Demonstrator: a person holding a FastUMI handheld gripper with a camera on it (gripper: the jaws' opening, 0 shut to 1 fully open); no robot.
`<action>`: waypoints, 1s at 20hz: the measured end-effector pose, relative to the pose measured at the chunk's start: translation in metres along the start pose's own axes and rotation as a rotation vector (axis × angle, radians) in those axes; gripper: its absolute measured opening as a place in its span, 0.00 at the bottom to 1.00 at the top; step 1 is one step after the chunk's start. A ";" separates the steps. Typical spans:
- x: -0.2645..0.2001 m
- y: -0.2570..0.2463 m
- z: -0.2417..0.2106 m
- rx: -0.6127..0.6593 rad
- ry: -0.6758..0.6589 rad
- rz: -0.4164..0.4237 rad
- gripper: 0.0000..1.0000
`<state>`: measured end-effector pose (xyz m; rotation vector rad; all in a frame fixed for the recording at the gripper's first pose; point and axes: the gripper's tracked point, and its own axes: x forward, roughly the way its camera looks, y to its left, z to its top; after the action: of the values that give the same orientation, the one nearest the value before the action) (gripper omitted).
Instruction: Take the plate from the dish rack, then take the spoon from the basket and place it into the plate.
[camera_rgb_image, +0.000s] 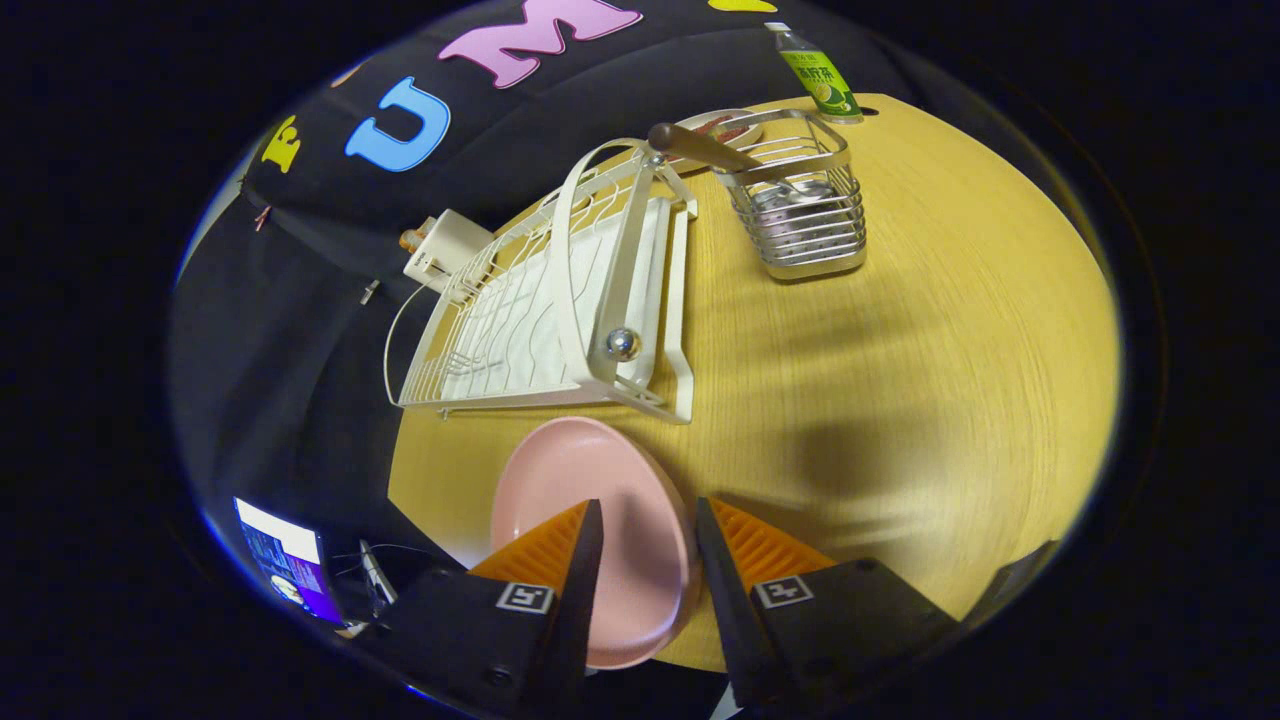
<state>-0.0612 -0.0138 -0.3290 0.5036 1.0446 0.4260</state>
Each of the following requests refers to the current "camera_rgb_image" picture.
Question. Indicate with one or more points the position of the pink plate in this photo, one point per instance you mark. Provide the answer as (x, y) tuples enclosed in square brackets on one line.
[(640, 520)]

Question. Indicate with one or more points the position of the white toaster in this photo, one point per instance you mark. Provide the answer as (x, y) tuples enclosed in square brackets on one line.
[(450, 245)]

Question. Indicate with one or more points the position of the white plate with sausages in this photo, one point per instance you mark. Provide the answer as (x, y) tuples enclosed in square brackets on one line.
[(745, 128)]

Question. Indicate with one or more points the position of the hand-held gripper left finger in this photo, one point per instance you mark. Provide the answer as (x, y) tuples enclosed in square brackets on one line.
[(578, 600)]

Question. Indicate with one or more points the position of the toasted bread slice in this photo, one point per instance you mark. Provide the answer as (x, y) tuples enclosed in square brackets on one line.
[(408, 240)]

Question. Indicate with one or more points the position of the red clip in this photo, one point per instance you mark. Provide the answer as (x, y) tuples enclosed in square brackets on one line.
[(263, 218)]

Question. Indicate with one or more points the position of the brown sausage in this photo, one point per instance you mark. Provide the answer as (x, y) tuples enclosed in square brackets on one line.
[(722, 126)]

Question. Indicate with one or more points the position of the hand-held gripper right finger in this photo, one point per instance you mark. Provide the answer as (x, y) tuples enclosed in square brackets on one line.
[(730, 610)]

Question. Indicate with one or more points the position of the black backdrop cloth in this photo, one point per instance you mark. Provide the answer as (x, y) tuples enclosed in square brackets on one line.
[(300, 380)]

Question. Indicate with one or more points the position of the green label drink bottle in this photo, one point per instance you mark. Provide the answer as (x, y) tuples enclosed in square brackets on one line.
[(820, 85)]

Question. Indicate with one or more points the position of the white clip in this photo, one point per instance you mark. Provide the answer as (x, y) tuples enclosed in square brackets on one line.
[(370, 292)]

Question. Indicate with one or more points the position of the white side stand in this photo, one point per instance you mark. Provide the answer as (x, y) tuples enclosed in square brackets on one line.
[(375, 580)]

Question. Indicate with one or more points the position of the computer monitor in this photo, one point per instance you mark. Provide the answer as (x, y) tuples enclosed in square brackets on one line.
[(285, 560)]

